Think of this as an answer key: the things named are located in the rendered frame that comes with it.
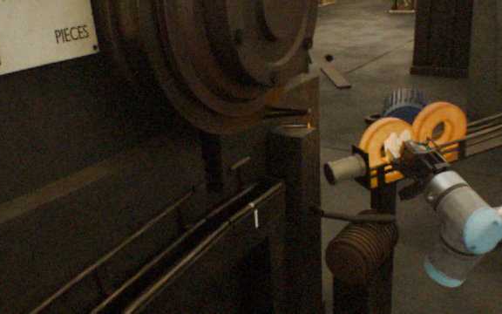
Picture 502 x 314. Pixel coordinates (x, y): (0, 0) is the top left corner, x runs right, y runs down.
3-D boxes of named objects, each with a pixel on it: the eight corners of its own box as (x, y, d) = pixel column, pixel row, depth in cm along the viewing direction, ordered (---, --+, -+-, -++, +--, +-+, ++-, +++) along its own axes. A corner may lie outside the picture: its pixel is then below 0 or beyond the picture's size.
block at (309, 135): (268, 218, 131) (263, 130, 122) (284, 205, 137) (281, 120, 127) (304, 228, 125) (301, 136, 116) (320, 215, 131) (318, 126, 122)
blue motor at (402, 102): (377, 160, 303) (379, 104, 289) (381, 128, 353) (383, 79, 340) (432, 162, 294) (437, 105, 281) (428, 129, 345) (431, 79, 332)
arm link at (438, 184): (462, 208, 116) (426, 217, 113) (449, 194, 120) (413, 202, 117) (475, 179, 110) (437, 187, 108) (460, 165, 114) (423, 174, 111)
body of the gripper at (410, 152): (427, 133, 122) (459, 164, 113) (417, 161, 127) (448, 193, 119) (399, 139, 120) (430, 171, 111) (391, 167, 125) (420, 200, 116)
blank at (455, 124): (408, 110, 132) (416, 113, 129) (457, 94, 136) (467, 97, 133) (410, 163, 138) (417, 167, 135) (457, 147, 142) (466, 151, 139)
